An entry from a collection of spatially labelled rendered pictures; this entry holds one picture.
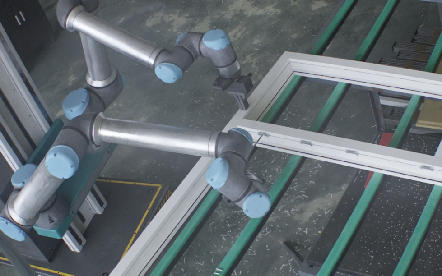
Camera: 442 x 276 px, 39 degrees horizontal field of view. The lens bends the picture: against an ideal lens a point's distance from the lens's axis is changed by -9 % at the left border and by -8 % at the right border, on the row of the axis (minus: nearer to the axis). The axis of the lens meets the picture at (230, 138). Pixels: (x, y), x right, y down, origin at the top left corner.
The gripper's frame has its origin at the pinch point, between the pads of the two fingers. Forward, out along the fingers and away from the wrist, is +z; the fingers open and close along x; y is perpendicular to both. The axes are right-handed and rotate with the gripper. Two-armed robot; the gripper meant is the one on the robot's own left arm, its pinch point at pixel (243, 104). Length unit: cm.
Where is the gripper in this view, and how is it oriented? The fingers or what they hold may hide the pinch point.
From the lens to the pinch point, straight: 262.7
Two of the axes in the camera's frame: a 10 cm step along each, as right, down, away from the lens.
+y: 5.3, -6.8, 5.1
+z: 3.2, 7.1, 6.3
